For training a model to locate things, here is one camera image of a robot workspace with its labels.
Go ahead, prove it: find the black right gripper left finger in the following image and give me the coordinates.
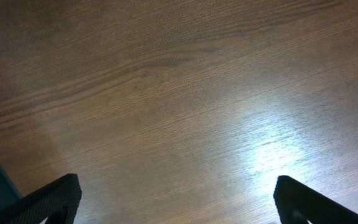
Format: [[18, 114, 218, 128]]
[[0, 174, 82, 224]]

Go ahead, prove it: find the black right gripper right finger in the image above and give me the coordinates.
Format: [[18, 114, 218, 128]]
[[273, 175, 358, 224]]

